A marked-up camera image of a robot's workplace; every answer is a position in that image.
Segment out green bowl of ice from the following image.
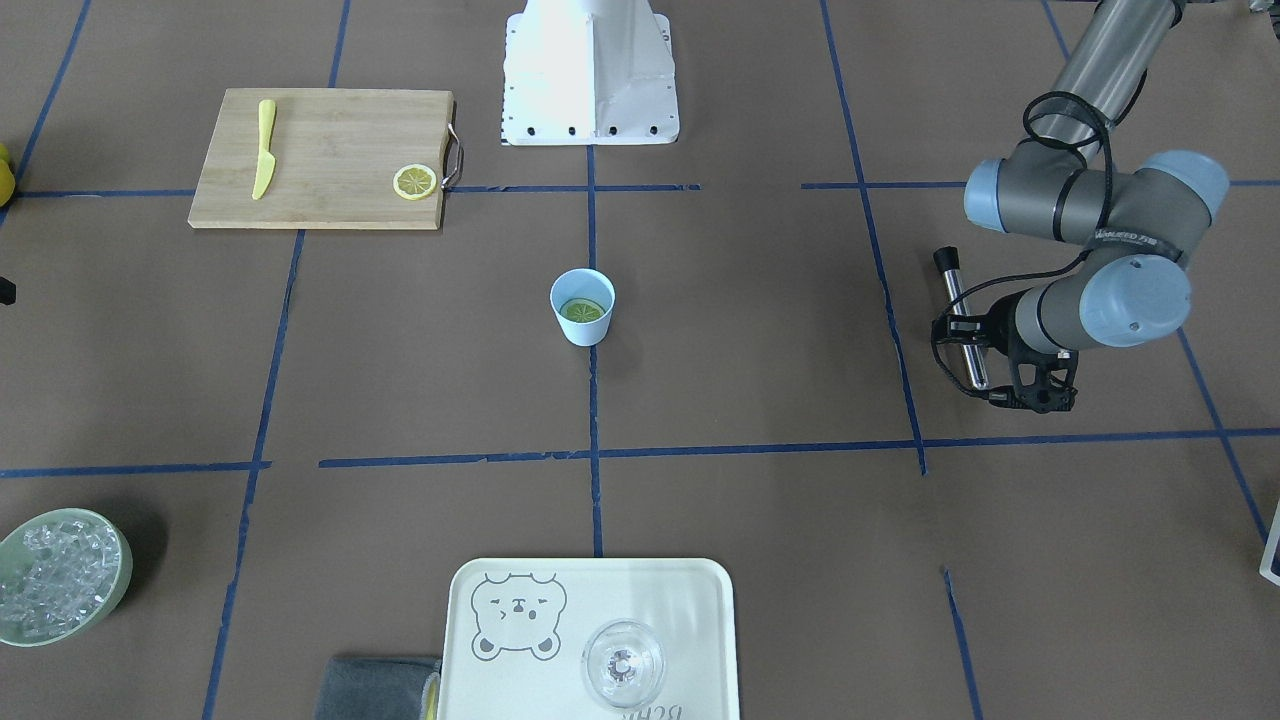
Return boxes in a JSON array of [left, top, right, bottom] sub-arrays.
[[1, 509, 134, 648]]

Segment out light blue cup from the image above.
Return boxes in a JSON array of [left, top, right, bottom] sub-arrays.
[[549, 268, 616, 347]]

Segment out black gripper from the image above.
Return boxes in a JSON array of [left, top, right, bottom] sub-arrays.
[[986, 310, 1078, 414]]

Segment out yellow plastic knife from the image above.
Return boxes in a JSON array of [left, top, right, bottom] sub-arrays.
[[250, 97, 276, 201]]

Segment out yellow striped lemon half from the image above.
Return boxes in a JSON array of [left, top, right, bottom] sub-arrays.
[[558, 299, 608, 324]]

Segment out lemon slice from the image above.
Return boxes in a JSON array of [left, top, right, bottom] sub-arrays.
[[392, 163, 440, 201]]

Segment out grey folded cloth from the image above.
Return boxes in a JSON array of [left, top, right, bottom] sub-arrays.
[[314, 656, 442, 719]]

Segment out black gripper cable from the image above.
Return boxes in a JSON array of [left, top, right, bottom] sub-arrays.
[[931, 91, 1116, 404]]

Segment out cream bear tray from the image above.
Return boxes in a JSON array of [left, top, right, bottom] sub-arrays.
[[436, 559, 741, 719]]

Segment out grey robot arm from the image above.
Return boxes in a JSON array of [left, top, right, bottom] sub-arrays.
[[931, 1, 1230, 414]]

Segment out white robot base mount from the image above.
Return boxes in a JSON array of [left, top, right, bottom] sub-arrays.
[[500, 1, 681, 147]]

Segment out clear wine glass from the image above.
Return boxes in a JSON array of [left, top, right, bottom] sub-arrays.
[[581, 619, 667, 711]]

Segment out bamboo cutting board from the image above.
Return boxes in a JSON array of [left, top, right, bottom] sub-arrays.
[[188, 88, 460, 231]]

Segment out steel muddler with black tip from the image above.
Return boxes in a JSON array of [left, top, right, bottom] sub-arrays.
[[933, 246, 989, 391]]

